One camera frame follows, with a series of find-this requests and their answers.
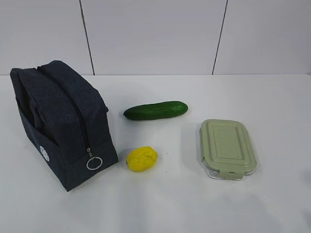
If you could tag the yellow lemon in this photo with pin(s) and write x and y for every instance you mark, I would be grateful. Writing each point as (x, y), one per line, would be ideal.
(141, 159)

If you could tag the green lidded glass container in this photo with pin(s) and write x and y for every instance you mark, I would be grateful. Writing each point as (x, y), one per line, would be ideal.
(226, 149)

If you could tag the green cucumber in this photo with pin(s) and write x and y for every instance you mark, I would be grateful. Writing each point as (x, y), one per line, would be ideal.
(155, 111)

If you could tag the dark blue fabric bag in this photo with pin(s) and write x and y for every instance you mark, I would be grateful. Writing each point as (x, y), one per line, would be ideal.
(65, 118)

